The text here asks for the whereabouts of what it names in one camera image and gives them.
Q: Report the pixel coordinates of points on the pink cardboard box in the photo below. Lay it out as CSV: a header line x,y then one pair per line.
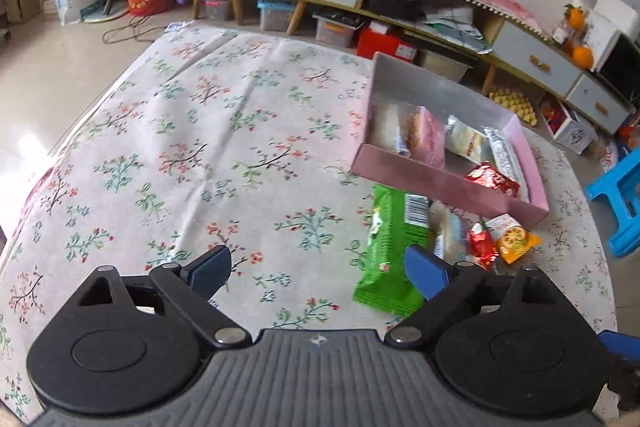
x,y
425,187

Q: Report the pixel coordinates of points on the red snack packet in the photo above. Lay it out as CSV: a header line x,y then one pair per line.
x,y
492,179

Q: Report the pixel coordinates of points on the red cardboard box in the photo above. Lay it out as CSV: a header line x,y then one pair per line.
x,y
385,44

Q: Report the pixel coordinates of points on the stack of folded papers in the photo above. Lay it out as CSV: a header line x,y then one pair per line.
x,y
455,27

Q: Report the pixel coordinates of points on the white patterned storage box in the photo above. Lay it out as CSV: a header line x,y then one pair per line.
x,y
572,132

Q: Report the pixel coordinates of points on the yellow egg tray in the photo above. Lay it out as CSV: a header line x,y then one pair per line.
x,y
515,107

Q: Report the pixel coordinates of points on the green snack packet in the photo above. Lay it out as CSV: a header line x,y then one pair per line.
x,y
392,252

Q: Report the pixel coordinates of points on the white round stand base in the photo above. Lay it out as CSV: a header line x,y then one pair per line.
x,y
102,9

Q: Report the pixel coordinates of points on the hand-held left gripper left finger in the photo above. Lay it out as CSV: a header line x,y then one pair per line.
x,y
212,269

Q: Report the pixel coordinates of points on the white foam box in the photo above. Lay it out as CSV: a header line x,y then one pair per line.
x,y
617,7

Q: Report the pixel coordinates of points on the cream packet red label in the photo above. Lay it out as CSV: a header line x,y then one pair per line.
x,y
467,139

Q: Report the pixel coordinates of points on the floral tablecloth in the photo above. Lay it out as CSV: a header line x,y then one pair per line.
x,y
200,132

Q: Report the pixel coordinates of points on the orange candy packet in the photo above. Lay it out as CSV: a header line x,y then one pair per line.
x,y
515,239

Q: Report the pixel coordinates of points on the red white plastic bag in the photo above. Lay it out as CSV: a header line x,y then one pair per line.
x,y
625,142

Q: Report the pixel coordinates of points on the black lid storage box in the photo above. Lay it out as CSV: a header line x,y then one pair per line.
x,y
337,29

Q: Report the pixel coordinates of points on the pink snack packet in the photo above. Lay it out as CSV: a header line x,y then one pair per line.
x,y
430,137

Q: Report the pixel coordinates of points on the orange with leaves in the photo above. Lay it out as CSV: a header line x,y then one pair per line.
x,y
576,19

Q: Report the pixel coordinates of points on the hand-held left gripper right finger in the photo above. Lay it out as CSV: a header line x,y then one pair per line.
x,y
425,272

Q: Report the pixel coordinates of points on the white blue bread packet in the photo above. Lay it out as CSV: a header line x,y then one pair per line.
x,y
450,232

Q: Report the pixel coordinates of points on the clear box beige contents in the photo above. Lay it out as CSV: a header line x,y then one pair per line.
x,y
442,66

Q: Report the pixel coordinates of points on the blue lid storage box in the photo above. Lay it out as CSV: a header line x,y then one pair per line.
x,y
275,14

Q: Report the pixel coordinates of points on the silver long snack packet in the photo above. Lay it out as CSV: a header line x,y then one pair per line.
x,y
505,157

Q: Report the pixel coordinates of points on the small red candy packet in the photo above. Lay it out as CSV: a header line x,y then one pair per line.
x,y
481,244

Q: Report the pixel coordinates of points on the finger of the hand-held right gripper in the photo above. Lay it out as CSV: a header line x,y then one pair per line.
x,y
622,344
629,382

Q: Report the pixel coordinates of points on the small clear storage box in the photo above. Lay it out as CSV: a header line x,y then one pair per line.
x,y
217,7

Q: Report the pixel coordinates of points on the clear jar white label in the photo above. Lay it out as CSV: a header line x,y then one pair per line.
x,y
562,33

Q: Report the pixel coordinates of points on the black white microwave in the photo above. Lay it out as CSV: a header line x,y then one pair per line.
x,y
620,57

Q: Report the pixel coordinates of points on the blue plastic stool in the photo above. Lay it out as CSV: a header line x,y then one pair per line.
x,y
620,207

